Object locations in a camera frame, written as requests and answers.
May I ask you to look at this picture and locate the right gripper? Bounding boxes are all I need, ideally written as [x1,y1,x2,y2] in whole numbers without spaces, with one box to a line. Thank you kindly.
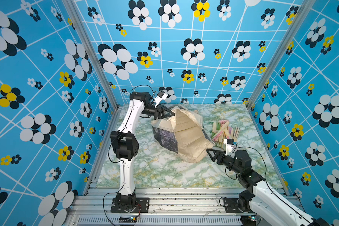
[207,148,242,177]

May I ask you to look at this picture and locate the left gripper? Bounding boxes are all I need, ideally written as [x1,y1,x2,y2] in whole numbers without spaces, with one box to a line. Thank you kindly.
[141,105,174,122]

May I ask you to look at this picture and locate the green tassel wooden fan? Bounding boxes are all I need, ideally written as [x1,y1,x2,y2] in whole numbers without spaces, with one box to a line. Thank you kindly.
[212,122,230,141]

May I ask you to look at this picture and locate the beige canvas tote bag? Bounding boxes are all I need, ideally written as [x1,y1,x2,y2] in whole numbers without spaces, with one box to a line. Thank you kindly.
[151,105,214,163]

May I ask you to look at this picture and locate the pink paper folding fan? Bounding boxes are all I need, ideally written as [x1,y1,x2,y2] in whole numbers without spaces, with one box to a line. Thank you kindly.
[220,121,229,132]

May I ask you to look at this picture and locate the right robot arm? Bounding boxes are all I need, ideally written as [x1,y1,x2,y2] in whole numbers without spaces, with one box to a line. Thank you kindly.
[207,149,329,226]

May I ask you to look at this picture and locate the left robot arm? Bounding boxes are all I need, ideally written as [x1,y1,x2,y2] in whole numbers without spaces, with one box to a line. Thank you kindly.
[110,91,175,211]

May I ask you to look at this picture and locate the right circuit board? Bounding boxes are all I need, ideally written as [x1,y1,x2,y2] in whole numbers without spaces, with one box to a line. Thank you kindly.
[241,216,257,226]

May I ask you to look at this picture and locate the circuit board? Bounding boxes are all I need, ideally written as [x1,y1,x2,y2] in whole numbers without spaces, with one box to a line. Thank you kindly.
[119,216,138,223]
[241,216,257,226]

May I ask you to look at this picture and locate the left circuit board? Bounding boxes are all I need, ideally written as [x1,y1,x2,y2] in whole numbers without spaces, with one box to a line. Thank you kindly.
[119,216,138,223]

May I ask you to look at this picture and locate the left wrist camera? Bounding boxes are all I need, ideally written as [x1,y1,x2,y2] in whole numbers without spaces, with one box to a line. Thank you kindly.
[154,91,168,108]

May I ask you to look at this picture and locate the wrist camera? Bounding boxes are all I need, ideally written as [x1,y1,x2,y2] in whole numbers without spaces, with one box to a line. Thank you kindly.
[154,91,168,108]
[223,138,235,157]

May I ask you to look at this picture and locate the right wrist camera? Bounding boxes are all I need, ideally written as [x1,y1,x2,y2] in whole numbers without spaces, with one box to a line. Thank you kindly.
[223,138,235,157]

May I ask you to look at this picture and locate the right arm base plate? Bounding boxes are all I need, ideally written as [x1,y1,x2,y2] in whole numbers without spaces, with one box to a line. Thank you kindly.
[219,197,255,214]

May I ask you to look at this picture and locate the aluminium frame rail base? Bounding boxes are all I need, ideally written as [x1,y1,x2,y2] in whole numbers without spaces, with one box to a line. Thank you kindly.
[64,187,311,226]

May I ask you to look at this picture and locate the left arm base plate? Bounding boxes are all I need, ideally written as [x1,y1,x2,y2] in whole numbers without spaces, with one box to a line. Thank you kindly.
[110,197,150,213]

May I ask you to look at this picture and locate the left aluminium corner post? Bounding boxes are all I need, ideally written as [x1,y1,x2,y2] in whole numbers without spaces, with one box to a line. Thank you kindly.
[63,0,118,112]

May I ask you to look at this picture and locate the aluminium corner post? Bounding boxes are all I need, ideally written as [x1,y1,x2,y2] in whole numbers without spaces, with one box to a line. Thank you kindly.
[63,0,118,112]
[246,0,316,111]

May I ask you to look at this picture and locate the right aluminium corner post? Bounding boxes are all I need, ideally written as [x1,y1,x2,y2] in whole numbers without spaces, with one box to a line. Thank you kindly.
[246,0,316,111]

